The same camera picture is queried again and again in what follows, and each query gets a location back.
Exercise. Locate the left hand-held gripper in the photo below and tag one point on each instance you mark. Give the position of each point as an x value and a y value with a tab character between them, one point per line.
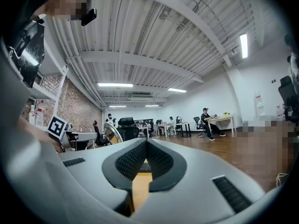
56	127

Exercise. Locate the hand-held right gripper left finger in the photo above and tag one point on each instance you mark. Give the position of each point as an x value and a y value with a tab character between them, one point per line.
93	169

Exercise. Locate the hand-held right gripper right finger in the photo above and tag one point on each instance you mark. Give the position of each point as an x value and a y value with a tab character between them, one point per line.
201	185

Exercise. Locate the person's left forearm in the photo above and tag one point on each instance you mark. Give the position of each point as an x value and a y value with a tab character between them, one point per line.
35	132

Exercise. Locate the black mesh office chair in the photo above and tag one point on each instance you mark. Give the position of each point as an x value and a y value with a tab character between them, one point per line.
128	128

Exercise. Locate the ceiling light strip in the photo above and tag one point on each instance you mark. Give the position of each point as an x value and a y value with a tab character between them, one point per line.
115	85
151	105
243	45
177	90
117	106

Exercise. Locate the white bottle red label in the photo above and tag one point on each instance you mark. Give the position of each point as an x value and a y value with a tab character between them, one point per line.
31	115
40	113

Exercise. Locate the black keyboard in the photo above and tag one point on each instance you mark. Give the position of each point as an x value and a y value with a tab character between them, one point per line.
146	166

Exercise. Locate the long white table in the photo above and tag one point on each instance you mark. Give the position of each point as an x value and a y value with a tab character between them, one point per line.
172	124

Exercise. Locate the light wooden table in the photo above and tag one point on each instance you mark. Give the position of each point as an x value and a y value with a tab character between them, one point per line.
222	118

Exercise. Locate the ceiling air conditioner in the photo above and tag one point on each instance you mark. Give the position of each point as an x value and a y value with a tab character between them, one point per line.
142	95

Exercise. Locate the white water dispenser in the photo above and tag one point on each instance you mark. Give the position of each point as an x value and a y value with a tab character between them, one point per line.
259	104

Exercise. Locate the black glossy panel device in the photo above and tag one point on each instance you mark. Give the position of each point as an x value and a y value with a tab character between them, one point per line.
28	55

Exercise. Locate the small ceiling spotlight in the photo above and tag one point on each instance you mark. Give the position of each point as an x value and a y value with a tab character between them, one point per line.
233	52

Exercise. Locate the person's head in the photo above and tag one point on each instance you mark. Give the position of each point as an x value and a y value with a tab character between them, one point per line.
67	1

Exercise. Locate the person's dark top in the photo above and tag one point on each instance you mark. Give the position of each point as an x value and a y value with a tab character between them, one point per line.
21	6

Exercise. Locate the black head camera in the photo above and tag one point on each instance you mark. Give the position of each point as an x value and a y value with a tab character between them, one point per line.
89	16

